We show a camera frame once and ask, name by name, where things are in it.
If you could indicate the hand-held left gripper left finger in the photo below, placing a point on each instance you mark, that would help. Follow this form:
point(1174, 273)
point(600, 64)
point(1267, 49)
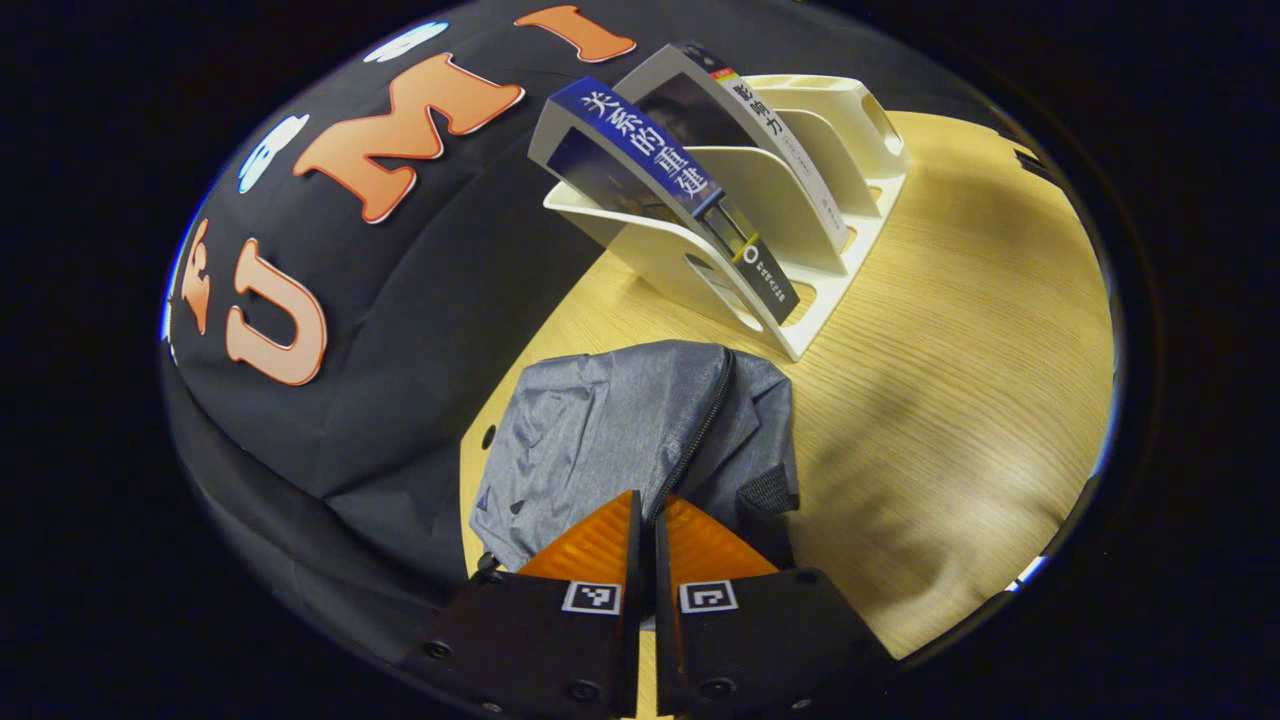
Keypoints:
point(634, 545)

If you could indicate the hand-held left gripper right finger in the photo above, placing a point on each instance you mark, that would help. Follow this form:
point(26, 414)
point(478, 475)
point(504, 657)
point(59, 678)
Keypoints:
point(662, 560)

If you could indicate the grey fabric schoolbag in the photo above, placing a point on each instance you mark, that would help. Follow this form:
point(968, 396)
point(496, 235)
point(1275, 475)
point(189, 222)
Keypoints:
point(600, 430)

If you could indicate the white plastic bookshelf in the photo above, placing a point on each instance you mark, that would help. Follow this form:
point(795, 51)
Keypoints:
point(760, 190)

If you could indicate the book with blue spine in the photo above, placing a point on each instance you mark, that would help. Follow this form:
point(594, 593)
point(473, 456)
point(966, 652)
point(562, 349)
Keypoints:
point(640, 145)

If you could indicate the book with white spine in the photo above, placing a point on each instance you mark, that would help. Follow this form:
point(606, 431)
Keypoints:
point(790, 150)

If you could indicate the black backdrop cloth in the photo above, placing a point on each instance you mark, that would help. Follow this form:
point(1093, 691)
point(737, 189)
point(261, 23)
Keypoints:
point(400, 330)

